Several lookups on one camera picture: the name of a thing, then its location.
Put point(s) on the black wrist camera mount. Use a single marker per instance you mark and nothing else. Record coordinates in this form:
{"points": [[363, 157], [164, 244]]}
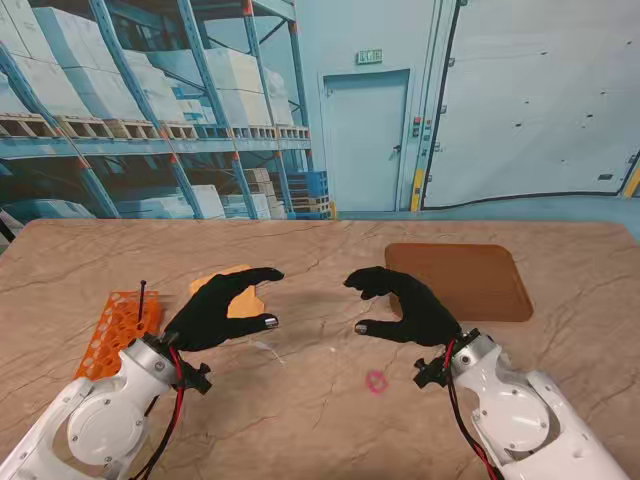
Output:
{"points": [[196, 377], [431, 374]]}

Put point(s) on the pink rubber band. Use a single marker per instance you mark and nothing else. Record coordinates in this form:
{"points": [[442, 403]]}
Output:
{"points": [[370, 384]]}

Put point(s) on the brown wooden tray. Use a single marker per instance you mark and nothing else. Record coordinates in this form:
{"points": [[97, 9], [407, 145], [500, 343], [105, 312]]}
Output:
{"points": [[475, 285]]}

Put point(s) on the warehouse print backdrop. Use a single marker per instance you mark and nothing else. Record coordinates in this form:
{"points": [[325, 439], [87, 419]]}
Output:
{"points": [[350, 50]]}

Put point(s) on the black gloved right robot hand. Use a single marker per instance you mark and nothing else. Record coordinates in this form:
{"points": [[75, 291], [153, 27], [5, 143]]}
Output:
{"points": [[425, 320]]}

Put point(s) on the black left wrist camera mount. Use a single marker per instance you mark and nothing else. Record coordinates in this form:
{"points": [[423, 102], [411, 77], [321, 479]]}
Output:
{"points": [[196, 377]]}

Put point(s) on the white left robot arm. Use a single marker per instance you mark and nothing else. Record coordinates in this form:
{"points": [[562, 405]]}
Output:
{"points": [[100, 425]]}

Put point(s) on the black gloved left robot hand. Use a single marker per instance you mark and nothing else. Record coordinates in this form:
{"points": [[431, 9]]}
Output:
{"points": [[210, 315]]}

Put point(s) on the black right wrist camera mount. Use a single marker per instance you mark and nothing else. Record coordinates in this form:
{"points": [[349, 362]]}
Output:
{"points": [[431, 374]]}

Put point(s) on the yellow orange cloth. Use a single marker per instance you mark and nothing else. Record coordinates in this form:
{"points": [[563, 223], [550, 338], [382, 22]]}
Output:
{"points": [[246, 305]]}

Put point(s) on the orange plastic test tube rack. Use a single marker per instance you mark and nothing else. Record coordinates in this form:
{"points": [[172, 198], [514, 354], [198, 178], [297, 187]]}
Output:
{"points": [[112, 335]]}

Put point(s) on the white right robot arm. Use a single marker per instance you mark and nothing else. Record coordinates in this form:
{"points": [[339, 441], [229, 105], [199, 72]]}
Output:
{"points": [[515, 415]]}

